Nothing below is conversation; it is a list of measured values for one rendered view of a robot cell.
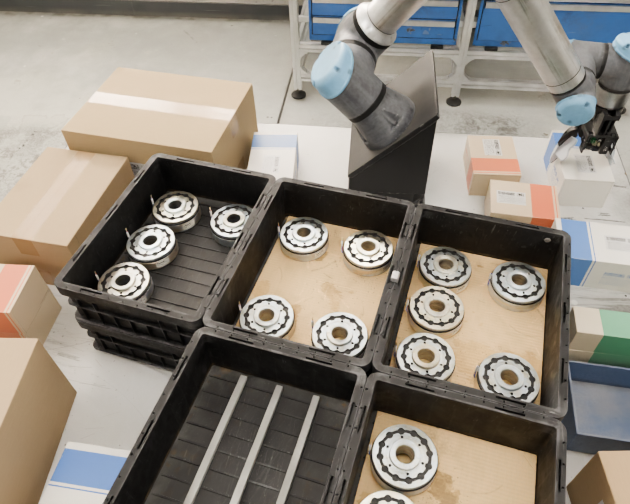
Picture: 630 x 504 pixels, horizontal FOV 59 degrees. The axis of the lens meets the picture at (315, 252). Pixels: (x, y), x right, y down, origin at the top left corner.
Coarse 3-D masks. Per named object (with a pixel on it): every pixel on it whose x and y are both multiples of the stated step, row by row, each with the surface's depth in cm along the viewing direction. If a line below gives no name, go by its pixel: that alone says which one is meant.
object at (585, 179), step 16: (576, 144) 147; (544, 160) 156; (576, 160) 143; (592, 160) 142; (560, 176) 141; (576, 176) 139; (592, 176) 138; (608, 176) 138; (560, 192) 142; (576, 192) 141; (592, 192) 140; (608, 192) 140
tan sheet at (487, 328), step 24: (480, 264) 116; (480, 288) 112; (480, 312) 108; (504, 312) 108; (528, 312) 107; (456, 336) 104; (480, 336) 104; (504, 336) 104; (528, 336) 104; (456, 360) 101; (480, 360) 101; (528, 360) 101
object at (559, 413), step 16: (416, 208) 113; (432, 208) 113; (448, 208) 112; (416, 224) 110; (496, 224) 110; (512, 224) 109; (528, 224) 109; (400, 272) 102; (400, 288) 100; (560, 304) 97; (384, 320) 95; (560, 320) 94; (384, 336) 95; (560, 336) 92; (560, 352) 90; (384, 368) 89; (560, 368) 88; (432, 384) 87; (448, 384) 87; (560, 384) 86; (496, 400) 85; (512, 400) 85; (560, 400) 85; (560, 416) 83
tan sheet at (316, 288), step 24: (336, 240) 121; (288, 264) 117; (312, 264) 117; (336, 264) 117; (264, 288) 113; (288, 288) 113; (312, 288) 113; (336, 288) 112; (360, 288) 112; (312, 312) 109; (360, 312) 108
